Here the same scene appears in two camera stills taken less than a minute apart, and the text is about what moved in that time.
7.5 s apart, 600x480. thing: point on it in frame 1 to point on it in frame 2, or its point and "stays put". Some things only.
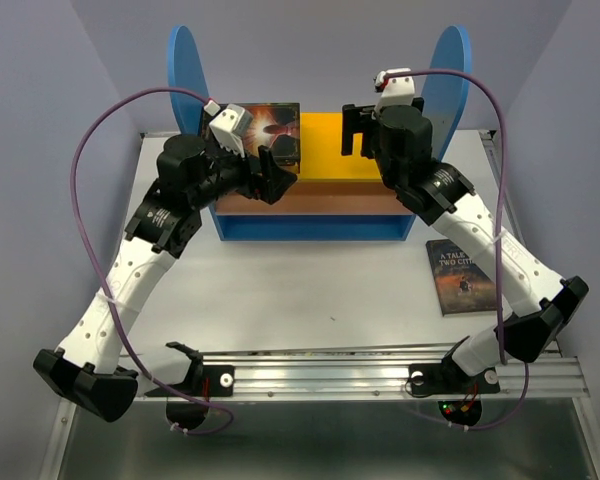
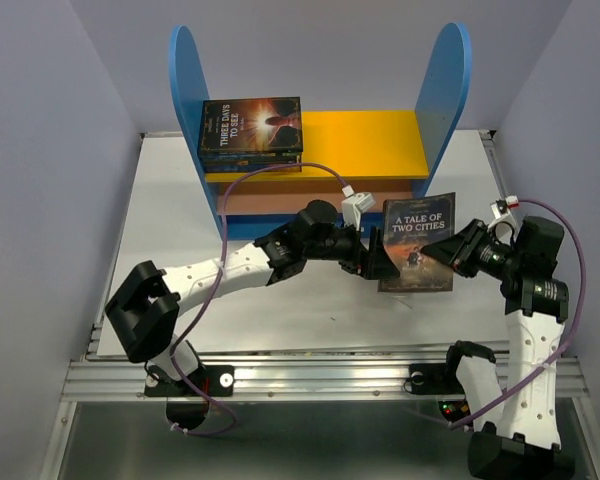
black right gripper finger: [358, 120] to [454, 249]
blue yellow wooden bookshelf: [335, 196] stays put
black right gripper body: [384, 163] to [490, 256]
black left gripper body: [228, 174] to [342, 247]
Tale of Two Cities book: [462, 287] to [410, 225]
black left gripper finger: [270, 173] to [376, 254]
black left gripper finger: [283, 181] to [387, 268]
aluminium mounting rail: [350, 373] stays put
